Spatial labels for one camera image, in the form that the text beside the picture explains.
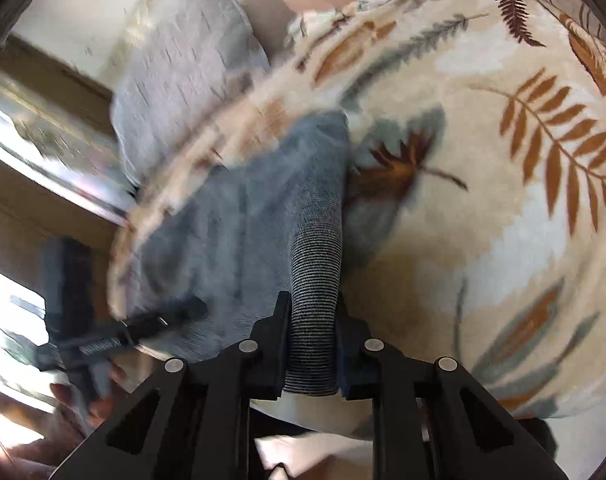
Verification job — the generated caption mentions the grey-blue denim pants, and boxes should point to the grey-blue denim pants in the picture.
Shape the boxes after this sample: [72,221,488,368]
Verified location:
[126,112,350,396]

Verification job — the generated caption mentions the person left hand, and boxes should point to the person left hand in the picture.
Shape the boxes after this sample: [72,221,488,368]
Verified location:
[0,364,128,479]

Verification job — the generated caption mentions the leaf-print beige blanket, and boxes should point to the leaf-print beige blanket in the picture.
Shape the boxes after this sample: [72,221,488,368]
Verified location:
[108,0,606,438]

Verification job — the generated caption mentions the grey quilted pillow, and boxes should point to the grey quilted pillow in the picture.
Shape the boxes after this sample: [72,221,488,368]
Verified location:
[110,0,269,186]

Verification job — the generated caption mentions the wooden window frame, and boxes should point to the wooden window frame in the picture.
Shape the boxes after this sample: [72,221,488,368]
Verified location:
[0,36,134,290]

